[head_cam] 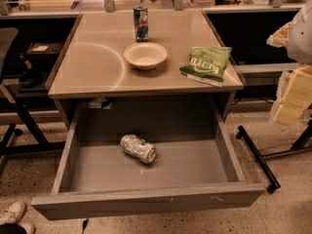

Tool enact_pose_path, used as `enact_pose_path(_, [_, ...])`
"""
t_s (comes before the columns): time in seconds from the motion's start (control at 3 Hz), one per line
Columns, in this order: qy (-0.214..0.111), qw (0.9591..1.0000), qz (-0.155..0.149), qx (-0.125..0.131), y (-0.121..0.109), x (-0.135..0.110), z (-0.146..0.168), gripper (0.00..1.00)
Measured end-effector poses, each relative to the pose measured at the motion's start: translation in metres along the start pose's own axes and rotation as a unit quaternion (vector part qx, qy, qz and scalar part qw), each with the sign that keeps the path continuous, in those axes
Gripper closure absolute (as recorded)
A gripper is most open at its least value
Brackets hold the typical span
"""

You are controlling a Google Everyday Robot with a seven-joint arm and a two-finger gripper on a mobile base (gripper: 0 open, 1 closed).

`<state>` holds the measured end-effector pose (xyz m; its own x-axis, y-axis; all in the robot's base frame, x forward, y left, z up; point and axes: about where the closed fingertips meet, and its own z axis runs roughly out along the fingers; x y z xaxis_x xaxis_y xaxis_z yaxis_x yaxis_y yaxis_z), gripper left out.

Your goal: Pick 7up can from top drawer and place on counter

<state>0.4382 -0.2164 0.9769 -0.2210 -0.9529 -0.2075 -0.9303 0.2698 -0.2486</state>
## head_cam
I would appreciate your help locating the white paper bowl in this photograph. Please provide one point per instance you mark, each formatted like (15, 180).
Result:
(145, 56)

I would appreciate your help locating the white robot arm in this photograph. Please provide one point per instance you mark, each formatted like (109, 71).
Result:
(296, 37)

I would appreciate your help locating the grey counter cabinet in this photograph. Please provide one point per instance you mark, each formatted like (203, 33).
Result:
(94, 64)

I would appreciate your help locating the open grey top drawer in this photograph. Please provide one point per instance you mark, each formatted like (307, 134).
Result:
(196, 167)

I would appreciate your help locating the blue red energy drink can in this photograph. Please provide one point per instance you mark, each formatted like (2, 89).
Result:
(141, 23)

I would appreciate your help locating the white sneaker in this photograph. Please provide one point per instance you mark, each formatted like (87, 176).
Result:
(10, 220)

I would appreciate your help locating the green chip bag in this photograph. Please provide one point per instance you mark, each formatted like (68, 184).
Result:
(207, 65)

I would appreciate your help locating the black object on shelf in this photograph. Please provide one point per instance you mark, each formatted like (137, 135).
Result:
(30, 79)

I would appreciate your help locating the silver green 7up can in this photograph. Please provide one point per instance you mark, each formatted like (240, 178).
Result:
(138, 148)

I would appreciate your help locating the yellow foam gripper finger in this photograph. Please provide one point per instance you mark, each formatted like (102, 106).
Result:
(294, 95)

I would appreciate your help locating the black metal stand leg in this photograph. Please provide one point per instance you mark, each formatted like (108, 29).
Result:
(274, 183)

